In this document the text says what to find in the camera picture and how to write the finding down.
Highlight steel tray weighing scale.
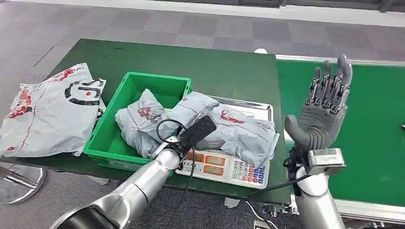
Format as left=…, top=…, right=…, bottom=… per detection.
left=175, top=94, right=274, bottom=190

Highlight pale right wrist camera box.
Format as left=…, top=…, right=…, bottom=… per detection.
left=308, top=147, right=346, bottom=177

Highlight green plastic crate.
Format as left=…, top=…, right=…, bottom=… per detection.
left=83, top=71, right=193, bottom=178

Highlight large grey black-print parcel bag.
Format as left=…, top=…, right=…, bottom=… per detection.
left=0, top=62, right=107, bottom=158

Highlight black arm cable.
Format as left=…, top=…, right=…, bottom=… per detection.
left=265, top=148, right=312, bottom=192
left=155, top=118, right=197, bottom=229

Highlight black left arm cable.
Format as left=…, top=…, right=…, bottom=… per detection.
left=155, top=118, right=197, bottom=229

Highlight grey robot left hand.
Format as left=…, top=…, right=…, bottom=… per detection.
left=180, top=102, right=221, bottom=151

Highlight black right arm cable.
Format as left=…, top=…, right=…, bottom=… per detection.
left=265, top=148, right=312, bottom=192

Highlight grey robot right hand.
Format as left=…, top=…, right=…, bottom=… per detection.
left=283, top=54, right=353, bottom=151

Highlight white table foot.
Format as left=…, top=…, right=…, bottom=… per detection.
left=224, top=197, right=241, bottom=209

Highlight chrome stool base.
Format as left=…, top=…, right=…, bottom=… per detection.
left=0, top=165, right=48, bottom=205

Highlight green conveyor belt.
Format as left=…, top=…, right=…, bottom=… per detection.
left=275, top=54, right=405, bottom=224

